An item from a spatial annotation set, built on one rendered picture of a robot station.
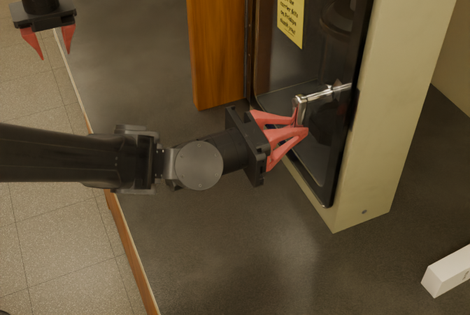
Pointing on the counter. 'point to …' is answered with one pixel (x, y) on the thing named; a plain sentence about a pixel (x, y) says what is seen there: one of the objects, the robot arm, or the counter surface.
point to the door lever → (298, 115)
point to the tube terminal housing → (390, 85)
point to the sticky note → (290, 12)
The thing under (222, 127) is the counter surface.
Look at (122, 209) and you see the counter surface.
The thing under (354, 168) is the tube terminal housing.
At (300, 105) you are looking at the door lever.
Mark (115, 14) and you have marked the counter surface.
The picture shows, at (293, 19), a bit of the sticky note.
